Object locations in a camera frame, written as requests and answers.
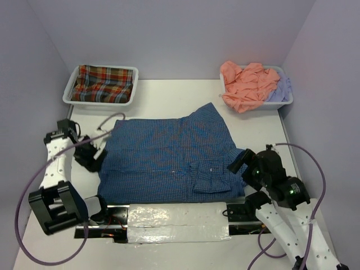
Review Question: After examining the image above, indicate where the right white plastic basket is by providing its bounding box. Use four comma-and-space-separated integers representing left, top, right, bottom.
220, 61, 293, 113

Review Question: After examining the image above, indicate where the left white plastic basket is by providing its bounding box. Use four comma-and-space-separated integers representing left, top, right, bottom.
62, 65, 139, 108

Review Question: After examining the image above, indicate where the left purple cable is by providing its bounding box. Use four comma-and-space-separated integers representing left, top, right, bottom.
14, 112, 127, 267

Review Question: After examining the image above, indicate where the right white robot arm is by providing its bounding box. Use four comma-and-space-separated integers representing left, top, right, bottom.
227, 145, 348, 269

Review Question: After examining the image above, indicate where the white plastic basket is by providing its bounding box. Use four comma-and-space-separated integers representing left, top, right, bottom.
220, 61, 293, 113
62, 65, 139, 108

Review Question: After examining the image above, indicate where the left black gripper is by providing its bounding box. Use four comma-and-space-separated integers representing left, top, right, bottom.
73, 135, 108, 173

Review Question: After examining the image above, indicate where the blue checked long sleeve shirt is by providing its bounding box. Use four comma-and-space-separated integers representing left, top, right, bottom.
97, 103, 245, 204

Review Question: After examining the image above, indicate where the salmon orange shirt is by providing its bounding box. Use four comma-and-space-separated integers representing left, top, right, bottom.
220, 61, 280, 113

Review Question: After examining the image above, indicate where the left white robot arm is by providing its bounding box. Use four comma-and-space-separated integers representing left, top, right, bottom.
28, 119, 110, 235

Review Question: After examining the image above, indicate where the lavender shirt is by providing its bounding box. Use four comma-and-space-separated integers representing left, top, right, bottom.
266, 70, 292, 102

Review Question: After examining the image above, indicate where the orange plaid folded shirt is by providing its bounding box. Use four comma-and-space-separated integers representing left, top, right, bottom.
71, 65, 134, 104

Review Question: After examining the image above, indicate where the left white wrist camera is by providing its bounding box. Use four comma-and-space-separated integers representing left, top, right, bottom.
90, 129, 110, 160

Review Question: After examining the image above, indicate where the white cardboard front cover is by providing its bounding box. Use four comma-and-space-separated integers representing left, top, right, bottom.
22, 214, 293, 269

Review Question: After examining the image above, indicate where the silver foil tape sheet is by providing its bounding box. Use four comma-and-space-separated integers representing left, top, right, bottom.
127, 202, 230, 244

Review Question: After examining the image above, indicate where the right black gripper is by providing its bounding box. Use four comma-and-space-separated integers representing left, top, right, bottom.
226, 147, 269, 191

